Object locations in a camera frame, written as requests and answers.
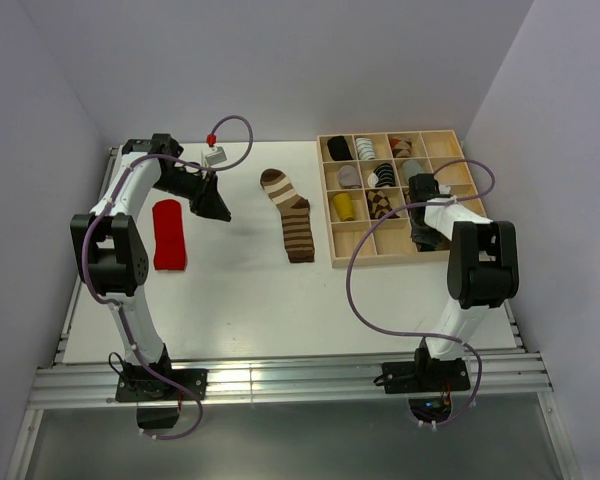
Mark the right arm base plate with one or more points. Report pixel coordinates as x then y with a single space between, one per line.
417 377

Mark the rolled yellow sock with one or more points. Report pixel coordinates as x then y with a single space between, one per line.
342 203

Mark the rolled black striped sock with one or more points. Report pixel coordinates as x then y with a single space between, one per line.
383 175

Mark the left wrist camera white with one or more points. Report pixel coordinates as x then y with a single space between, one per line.
213 156

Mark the rolled white striped sock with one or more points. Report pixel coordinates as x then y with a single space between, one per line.
365 149

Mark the brown striped sock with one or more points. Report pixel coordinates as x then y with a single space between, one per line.
294 211

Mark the rolled orange argyle sock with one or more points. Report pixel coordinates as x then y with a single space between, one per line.
400 147

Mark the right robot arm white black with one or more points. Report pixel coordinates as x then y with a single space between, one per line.
482 270

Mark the wooden compartment tray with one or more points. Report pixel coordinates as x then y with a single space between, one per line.
387 241

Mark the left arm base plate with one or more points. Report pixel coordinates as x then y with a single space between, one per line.
137 385

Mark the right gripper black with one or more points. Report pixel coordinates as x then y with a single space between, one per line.
434 239

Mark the rolled grey beige sock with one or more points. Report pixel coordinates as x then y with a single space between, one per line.
348 177

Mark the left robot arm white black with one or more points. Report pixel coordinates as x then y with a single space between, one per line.
111 257

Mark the aluminium frame rail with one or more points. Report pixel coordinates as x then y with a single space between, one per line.
297 379

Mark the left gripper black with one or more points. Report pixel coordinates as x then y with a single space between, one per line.
207 202

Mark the red sock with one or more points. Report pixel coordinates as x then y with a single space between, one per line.
170 248

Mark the rolled brown argyle sock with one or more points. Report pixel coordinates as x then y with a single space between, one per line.
378 203

